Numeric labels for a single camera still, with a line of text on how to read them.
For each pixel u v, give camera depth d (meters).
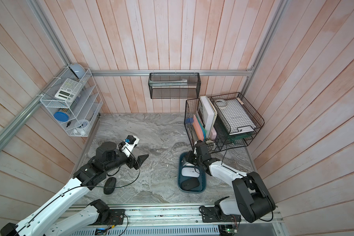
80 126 0.90
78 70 0.82
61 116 0.76
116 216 0.73
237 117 0.90
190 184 0.82
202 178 0.85
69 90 0.77
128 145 0.60
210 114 0.85
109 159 0.55
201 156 0.70
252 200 0.42
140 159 0.62
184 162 0.89
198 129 1.02
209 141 0.94
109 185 0.83
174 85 0.88
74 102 0.74
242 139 0.93
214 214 0.73
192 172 0.86
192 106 1.01
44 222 0.40
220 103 0.99
